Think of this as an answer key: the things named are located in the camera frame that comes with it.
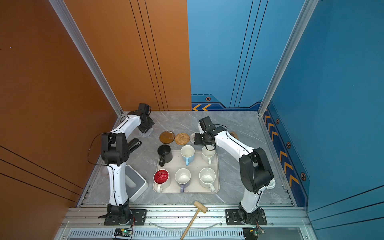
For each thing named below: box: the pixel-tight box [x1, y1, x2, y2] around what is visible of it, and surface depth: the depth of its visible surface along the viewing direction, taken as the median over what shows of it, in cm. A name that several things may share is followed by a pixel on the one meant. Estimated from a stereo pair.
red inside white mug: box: [153, 168, 170, 193], surface depth 82 cm
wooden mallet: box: [180, 201, 208, 240], surface depth 76 cm
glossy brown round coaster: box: [159, 131, 175, 144], surface depth 107 cm
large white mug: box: [199, 167, 216, 193], surface depth 82 cm
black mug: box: [157, 144, 173, 167], surface depth 91 cm
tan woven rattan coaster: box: [174, 132, 190, 146], surface depth 105 cm
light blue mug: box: [180, 144, 195, 166], surface depth 89 cm
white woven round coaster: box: [189, 132, 196, 144], surface depth 105 cm
